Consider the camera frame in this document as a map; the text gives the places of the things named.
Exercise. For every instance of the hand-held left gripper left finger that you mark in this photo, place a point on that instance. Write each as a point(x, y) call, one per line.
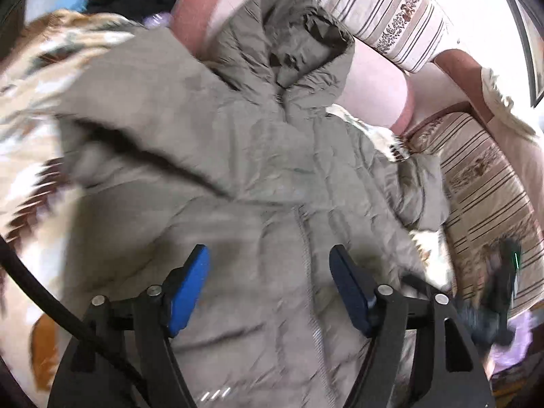
point(189, 295)

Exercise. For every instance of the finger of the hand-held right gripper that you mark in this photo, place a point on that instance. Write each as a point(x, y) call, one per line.
point(418, 284)

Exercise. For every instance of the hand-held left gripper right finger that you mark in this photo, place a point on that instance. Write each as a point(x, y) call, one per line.
point(350, 295)

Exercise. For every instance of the grey-green puffer jacket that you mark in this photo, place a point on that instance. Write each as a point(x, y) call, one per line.
point(212, 157)

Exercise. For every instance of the plain purple cloth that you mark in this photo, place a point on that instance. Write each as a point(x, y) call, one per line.
point(516, 340)

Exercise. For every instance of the short striped sofa cushion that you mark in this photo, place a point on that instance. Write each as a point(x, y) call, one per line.
point(480, 187)

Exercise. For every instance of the white fringed cloth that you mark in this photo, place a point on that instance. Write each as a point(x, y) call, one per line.
point(505, 102)

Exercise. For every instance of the pink sofa bolster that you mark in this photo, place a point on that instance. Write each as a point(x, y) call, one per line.
point(374, 89)

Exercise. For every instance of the brown sofa backrest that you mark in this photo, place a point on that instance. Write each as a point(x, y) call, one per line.
point(459, 63)

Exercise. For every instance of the leaf printed blanket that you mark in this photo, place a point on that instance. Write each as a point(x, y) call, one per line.
point(25, 136)

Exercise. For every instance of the purple patterned cloth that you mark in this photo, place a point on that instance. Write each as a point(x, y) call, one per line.
point(156, 20)

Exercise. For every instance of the long striped sofa cushion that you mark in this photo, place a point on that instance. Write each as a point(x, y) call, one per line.
point(361, 8)

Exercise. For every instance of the light blue cloth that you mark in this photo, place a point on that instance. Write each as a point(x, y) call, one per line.
point(76, 2)

